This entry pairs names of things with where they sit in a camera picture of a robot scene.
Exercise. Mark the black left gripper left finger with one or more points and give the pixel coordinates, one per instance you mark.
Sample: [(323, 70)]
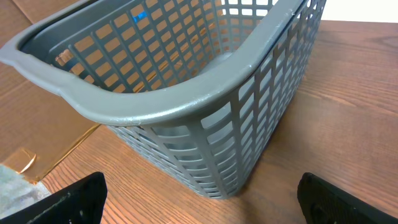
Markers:
[(80, 202)]

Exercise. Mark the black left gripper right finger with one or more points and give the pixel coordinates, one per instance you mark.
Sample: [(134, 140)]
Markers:
[(324, 203)]

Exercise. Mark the grey plastic basket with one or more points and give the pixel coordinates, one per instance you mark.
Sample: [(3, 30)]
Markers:
[(195, 87)]

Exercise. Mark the brown cardboard sheet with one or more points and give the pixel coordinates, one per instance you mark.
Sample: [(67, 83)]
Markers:
[(38, 129)]

